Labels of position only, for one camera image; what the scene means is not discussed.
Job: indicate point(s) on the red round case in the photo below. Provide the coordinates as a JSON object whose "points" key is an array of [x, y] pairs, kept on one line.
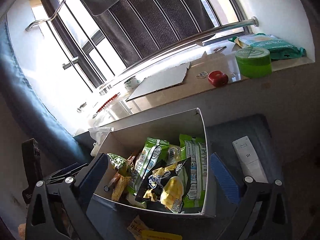
{"points": [[216, 78]]}

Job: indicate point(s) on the grey towel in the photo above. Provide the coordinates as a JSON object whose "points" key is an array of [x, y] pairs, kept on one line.
{"points": [[137, 17]]}

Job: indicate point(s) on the blue curtain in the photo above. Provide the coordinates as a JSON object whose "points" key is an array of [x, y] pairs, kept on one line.
{"points": [[37, 105]]}

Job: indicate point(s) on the white cardboard box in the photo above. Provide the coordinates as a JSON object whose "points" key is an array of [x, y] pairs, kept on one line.
{"points": [[150, 130]]}

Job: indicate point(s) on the dark window frame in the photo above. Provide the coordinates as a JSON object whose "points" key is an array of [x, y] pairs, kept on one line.
{"points": [[97, 37]]}

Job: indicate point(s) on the red beaded pen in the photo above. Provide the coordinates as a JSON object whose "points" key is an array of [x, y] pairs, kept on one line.
{"points": [[107, 102]]}

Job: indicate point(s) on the pale snack packet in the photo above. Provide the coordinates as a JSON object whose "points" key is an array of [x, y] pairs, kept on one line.
{"points": [[173, 155]]}

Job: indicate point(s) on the cardboard sheet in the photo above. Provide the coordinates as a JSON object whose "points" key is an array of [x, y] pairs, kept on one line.
{"points": [[160, 82]]}

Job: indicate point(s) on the green wipes pack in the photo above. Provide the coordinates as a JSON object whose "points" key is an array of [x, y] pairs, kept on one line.
{"points": [[270, 42]]}

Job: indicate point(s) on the green seaweed packet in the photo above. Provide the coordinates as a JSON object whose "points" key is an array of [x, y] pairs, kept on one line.
{"points": [[147, 165]]}

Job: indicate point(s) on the orange snack packet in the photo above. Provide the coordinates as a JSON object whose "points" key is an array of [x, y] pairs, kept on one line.
{"points": [[130, 158]]}

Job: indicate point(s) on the white remote control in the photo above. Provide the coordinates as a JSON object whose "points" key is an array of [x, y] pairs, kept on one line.
{"points": [[247, 155]]}

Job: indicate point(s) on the small green snack packet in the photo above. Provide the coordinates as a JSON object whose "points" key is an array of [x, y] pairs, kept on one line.
{"points": [[118, 163]]}

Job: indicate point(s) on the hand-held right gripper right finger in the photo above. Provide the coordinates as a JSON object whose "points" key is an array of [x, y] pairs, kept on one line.
{"points": [[225, 177]]}

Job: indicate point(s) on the black yellow snack packet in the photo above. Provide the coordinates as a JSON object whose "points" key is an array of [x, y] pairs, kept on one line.
{"points": [[155, 180]]}

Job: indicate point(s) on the green round container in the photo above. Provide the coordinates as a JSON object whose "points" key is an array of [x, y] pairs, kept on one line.
{"points": [[252, 65]]}

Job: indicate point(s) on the metal nail clippers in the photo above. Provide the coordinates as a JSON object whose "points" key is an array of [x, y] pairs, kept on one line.
{"points": [[219, 49]]}

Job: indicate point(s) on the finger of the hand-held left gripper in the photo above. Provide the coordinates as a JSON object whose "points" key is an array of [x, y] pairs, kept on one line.
{"points": [[53, 179], [68, 168]]}

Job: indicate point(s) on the yellow-green snack packet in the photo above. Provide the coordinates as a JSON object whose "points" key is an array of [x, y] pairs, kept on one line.
{"points": [[196, 170]]}

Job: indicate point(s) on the tissue box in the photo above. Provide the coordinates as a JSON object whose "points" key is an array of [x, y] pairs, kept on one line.
{"points": [[100, 137]]}

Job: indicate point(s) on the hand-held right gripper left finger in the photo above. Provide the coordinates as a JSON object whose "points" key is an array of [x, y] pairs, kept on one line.
{"points": [[93, 175]]}

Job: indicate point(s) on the metal window guard rail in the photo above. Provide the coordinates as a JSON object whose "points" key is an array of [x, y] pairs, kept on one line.
{"points": [[225, 27]]}

